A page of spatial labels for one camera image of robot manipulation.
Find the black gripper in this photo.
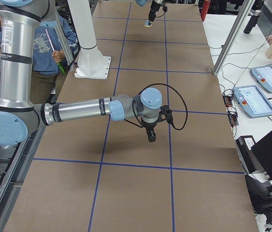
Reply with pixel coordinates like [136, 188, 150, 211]
[141, 116, 158, 143]
[148, 2, 161, 22]

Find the person's hand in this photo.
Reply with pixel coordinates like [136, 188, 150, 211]
[52, 50, 65, 63]

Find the red cylinder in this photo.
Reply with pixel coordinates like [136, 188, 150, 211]
[200, 0, 211, 22]

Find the black power adapter box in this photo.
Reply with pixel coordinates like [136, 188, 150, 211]
[235, 135, 264, 174]

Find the black bottle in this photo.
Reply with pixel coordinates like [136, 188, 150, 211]
[243, 10, 261, 34]

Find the near teach pendant tablet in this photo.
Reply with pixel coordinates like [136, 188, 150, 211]
[233, 85, 272, 118]

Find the teach pendant tablet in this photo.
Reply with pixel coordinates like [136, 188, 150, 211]
[233, 85, 272, 118]
[250, 65, 272, 93]

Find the green pink stick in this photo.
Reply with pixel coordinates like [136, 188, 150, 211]
[44, 28, 66, 74]

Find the person in blue sweatshirt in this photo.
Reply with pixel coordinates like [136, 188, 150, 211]
[30, 25, 69, 104]

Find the far teach pendant tablet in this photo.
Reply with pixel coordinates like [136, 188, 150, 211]
[250, 65, 272, 93]

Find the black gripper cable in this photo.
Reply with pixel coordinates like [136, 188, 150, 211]
[123, 83, 188, 131]

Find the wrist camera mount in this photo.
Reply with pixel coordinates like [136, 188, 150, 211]
[158, 105, 173, 125]

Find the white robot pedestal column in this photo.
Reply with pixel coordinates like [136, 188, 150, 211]
[71, 0, 111, 80]

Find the aluminium frame post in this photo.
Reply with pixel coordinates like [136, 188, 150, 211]
[212, 0, 255, 76]

